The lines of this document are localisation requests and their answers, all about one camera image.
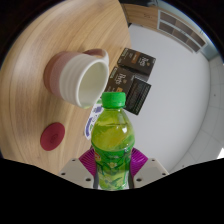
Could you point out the white and pink ribbed mug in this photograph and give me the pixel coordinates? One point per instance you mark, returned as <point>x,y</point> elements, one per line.
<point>70,76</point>

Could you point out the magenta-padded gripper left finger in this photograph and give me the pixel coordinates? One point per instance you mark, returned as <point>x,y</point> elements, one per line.
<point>75,171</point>

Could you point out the black flat carton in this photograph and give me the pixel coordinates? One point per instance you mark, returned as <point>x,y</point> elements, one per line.
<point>138,95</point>

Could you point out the rectangular ceiling light panel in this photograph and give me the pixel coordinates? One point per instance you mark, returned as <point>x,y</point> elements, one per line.
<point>220,153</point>

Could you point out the upright dark brown carton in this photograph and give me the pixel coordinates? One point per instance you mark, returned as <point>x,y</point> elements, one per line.
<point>136,61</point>

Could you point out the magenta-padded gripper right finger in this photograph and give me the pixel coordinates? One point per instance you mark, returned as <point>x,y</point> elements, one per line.
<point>151,171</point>

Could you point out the flat round red coaster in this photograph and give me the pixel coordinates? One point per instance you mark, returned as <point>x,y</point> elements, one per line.
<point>52,136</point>

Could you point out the green tea bottle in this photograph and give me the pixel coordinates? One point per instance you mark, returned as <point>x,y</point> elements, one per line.
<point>113,143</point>

